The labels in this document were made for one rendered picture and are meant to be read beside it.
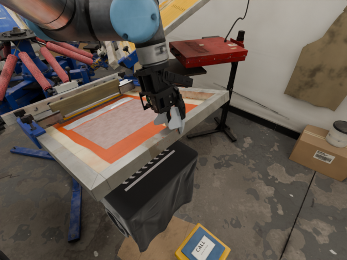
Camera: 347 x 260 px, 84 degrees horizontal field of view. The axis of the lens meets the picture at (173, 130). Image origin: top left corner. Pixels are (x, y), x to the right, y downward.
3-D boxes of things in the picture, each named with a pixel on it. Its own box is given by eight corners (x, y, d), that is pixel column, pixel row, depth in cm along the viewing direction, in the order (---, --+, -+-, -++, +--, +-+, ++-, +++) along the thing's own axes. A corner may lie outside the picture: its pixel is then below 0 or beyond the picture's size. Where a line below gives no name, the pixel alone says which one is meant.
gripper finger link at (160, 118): (153, 134, 59) (148, 108, 54) (166, 125, 63) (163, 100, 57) (159, 138, 58) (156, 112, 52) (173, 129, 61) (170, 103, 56)
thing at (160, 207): (194, 199, 121) (200, 152, 94) (139, 260, 96) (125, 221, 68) (190, 196, 123) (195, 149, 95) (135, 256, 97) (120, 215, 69)
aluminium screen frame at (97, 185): (229, 99, 75) (229, 90, 74) (97, 202, 42) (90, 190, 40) (122, 87, 128) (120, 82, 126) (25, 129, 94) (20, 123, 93)
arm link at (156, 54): (152, 42, 50) (174, 39, 45) (156, 60, 53) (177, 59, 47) (129, 49, 46) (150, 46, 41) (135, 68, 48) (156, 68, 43)
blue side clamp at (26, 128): (52, 143, 77) (44, 128, 74) (40, 149, 74) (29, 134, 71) (35, 128, 97) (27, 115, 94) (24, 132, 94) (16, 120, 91)
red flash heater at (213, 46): (223, 47, 205) (225, 34, 197) (248, 62, 172) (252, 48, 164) (169, 52, 190) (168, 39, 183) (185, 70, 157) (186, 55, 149)
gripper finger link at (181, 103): (173, 120, 56) (163, 92, 52) (177, 117, 57) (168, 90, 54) (185, 120, 52) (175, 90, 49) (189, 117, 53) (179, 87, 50)
